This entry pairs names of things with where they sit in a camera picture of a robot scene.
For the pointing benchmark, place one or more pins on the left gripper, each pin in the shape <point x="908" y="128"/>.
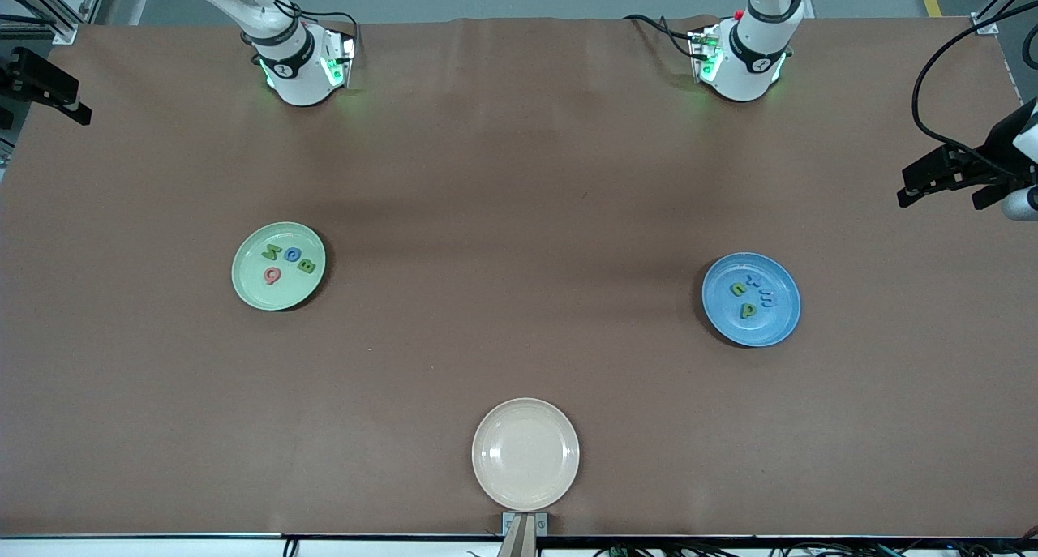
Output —
<point x="975" y="168"/>

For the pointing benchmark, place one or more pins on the blue letter m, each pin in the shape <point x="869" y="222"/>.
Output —
<point x="767" y="299"/>

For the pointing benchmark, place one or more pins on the green letter M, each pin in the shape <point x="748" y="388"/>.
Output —
<point x="271" y="253"/>

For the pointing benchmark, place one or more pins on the green letter p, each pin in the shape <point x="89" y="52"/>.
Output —
<point x="748" y="310"/>

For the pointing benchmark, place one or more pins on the pink-red letter Q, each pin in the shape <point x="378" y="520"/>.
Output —
<point x="272" y="276"/>

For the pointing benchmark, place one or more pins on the green letter B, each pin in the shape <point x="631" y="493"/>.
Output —
<point x="306" y="265"/>

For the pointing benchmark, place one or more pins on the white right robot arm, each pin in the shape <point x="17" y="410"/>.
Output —
<point x="300" y="70"/>

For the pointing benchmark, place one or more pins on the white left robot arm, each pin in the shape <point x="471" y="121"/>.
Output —
<point x="754" y="62"/>

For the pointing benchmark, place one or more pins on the blue plate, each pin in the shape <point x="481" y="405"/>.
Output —
<point x="778" y="326"/>

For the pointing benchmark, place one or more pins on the light green plate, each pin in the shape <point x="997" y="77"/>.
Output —
<point x="280" y="293"/>

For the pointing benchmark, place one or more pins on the brown table cover sheet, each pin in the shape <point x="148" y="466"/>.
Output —
<point x="519" y="354"/>

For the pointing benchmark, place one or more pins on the beige plate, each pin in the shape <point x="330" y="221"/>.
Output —
<point x="525" y="454"/>

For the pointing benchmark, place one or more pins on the white table edge rail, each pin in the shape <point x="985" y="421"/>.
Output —
<point x="162" y="547"/>

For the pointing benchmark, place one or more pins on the camera stand bracket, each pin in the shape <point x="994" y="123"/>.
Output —
<point x="525" y="541"/>

